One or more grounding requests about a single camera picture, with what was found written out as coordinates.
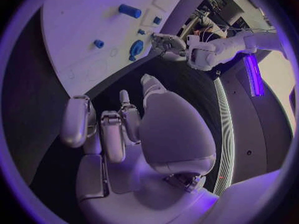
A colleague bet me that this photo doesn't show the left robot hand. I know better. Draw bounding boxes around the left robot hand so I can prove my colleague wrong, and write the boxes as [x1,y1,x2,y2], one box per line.
[150,32,188,57]

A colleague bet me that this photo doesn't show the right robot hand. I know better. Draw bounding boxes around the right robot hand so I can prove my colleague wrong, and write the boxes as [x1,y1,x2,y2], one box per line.
[60,73,219,224]

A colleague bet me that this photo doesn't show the person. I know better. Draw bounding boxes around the person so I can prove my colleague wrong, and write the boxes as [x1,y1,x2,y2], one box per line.
[192,23,229,42]

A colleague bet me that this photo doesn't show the blue long cylinder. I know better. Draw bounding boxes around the blue long cylinder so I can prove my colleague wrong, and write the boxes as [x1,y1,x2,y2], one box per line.
[118,3,142,19]

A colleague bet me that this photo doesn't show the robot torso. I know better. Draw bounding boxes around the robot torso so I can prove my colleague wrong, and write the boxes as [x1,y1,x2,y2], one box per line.
[210,49,296,198]

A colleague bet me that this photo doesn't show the glowing light bar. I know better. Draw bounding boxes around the glowing light bar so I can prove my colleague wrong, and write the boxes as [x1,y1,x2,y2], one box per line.
[242,51,266,98]

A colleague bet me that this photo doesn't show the white task board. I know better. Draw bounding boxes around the white task board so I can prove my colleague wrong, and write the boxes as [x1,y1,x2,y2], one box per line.
[40,0,192,97]

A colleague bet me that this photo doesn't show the blue gear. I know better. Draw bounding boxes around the blue gear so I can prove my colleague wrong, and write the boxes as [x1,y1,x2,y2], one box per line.
[129,39,145,57]

